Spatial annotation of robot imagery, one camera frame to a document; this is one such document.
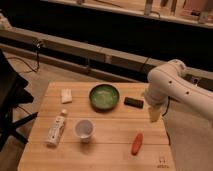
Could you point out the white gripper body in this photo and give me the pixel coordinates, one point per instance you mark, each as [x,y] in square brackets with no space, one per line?
[155,98]

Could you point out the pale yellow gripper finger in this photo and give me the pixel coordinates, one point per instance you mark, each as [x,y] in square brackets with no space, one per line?
[154,113]

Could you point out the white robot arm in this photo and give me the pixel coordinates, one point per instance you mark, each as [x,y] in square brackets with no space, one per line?
[167,80]

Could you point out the green ceramic bowl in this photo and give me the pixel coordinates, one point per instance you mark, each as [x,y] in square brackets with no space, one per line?
[104,97]

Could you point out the white ceramic cup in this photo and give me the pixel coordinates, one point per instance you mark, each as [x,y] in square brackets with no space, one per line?
[84,129]

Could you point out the black rectangular block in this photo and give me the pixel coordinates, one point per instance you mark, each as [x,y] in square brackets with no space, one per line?
[133,102]

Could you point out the orange carrot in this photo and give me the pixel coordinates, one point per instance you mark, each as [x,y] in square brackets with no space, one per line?
[137,144]

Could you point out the white folded cloth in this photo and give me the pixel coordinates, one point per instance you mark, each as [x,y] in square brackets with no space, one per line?
[66,96]

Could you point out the white plastic bottle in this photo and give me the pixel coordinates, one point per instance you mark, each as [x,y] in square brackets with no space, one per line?
[56,130]

